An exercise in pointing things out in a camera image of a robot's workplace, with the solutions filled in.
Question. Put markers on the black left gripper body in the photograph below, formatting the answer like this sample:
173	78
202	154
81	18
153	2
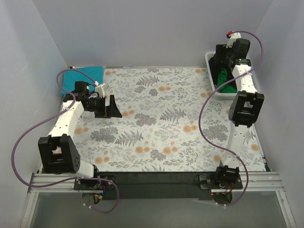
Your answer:
108	107

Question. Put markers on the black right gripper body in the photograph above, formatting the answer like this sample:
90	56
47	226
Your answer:
221	52

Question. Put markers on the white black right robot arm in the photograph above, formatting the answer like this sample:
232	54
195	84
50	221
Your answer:
244	110

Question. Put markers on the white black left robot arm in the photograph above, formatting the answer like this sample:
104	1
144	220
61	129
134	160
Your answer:
58	152

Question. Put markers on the green t shirt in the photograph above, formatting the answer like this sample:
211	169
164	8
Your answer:
225	75

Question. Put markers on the white plastic laundry basket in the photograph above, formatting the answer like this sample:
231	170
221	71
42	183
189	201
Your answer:
213	73

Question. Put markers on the folded teal t shirt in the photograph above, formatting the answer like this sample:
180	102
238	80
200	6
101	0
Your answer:
94	72

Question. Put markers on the floral patterned table mat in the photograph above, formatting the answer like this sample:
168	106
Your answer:
169	122

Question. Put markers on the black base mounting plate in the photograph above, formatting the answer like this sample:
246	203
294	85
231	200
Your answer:
167	185

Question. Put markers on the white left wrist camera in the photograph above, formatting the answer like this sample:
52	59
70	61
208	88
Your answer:
100	89

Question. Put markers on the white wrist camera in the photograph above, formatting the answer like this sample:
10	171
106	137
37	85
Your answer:
100	89
232	37

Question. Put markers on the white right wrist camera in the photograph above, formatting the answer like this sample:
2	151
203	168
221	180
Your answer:
232	37

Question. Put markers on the aluminium frame rail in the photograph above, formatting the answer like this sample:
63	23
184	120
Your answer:
258	181

